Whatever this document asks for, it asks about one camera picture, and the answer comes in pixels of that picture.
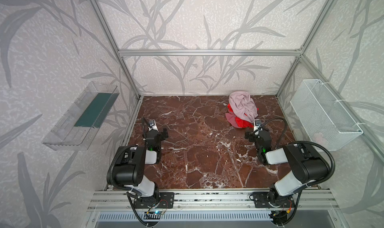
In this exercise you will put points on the pink object in basket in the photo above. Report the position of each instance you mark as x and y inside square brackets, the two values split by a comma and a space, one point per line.
[320, 139]

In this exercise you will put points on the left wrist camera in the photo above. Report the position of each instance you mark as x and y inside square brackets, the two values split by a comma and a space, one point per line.
[152, 125]

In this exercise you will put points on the mauve pink cloth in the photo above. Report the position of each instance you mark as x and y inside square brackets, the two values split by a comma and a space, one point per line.
[231, 118]

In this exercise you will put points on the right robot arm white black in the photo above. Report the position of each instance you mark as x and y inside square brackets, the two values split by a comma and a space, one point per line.
[310, 164]

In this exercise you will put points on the aluminium frame horizontal bar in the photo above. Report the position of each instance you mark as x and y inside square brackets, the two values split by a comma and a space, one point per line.
[202, 52]

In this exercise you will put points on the aluminium front rail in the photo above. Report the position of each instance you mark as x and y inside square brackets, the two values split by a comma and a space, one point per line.
[215, 200]

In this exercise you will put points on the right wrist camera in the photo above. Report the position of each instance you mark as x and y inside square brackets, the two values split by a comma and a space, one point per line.
[257, 124]

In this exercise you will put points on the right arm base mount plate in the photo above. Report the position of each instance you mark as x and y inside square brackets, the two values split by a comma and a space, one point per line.
[271, 200]

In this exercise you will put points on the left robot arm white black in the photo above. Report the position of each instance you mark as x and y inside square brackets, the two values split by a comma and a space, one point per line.
[126, 171]

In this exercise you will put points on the white wire mesh basket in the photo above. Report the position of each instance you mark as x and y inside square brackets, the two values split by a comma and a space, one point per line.
[319, 111]

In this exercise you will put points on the red cloth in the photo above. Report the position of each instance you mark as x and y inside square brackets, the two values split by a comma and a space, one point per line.
[241, 123]

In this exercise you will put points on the left aluminium frame post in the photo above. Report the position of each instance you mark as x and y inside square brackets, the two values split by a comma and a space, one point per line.
[103, 23]

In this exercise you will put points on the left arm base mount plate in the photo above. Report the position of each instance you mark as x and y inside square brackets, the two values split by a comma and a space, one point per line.
[162, 200]

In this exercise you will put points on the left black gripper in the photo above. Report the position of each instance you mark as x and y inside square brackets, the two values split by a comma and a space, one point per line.
[160, 134]

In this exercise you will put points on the light pink cloth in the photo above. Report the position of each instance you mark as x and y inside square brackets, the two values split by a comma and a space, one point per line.
[243, 106]

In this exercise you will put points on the clear plastic wall tray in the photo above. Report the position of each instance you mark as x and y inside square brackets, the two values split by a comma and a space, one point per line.
[79, 125]

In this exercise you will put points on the right aluminium frame post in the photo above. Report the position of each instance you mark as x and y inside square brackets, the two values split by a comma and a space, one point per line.
[324, 13]

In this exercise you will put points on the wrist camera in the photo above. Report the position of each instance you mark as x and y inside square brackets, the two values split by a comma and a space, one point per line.
[152, 125]
[257, 124]

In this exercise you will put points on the aluminium frame post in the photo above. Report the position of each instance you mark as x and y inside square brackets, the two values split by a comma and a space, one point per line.
[103, 23]
[324, 13]

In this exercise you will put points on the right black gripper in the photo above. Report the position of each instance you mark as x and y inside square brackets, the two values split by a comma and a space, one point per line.
[252, 135]

